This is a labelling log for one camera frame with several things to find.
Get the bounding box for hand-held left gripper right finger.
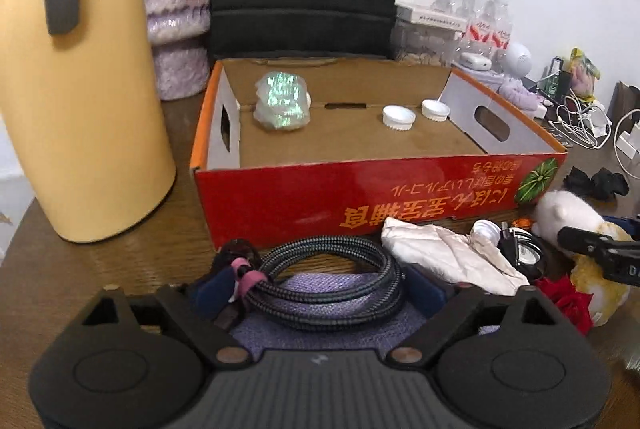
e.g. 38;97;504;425
390;263;567;371

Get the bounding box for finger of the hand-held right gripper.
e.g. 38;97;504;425
601;216;640;241
557;226;635;260

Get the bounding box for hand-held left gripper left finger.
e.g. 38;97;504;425
80;261;252;370

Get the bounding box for white and yellow plush toy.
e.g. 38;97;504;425
531;190;633;327

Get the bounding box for black braided cable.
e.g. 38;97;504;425
212;236;406;332

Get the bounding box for red cardboard box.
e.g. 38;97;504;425
190;56;568;250

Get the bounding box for crumpled white tissue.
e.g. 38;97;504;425
381;216;530;296

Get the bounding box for black scrunchie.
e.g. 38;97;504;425
563;167;630;200

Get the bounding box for round black compact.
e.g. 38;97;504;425
500;221;548;280

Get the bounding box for red artificial rose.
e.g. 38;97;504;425
535;276;593;335

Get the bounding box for white charger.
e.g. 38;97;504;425
615;109;640;174

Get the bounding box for white bottle cap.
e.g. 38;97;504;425
470;219;501;242
382;105;416;132
421;99;451;122

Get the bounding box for purple knitted cloth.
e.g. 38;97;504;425
227;273;496;360

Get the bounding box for brown paper bag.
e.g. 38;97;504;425
607;81;640;144

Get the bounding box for pale purple scrunchie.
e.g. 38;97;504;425
500;79;541;107

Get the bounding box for colourful snack bag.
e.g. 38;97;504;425
570;48;601;97

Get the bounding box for small black device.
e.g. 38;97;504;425
542;59;571;94

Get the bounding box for round white device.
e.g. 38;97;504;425
500;44;533;77

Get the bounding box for iridescent crumpled wrapper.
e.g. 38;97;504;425
254;70;313;131

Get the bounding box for white earbuds case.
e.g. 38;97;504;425
457;52;493;72

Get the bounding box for yellow thermos jug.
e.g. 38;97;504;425
0;0;177;244

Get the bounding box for pack of clear water bottles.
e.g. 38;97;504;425
432;0;516;60

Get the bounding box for clear plastic container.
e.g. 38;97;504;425
392;21;463;64

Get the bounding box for flat white carton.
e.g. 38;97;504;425
395;4;468;30

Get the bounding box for purple textured vase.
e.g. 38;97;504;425
136;0;213;101

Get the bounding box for tangled white cables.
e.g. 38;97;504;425
547;91;613;150

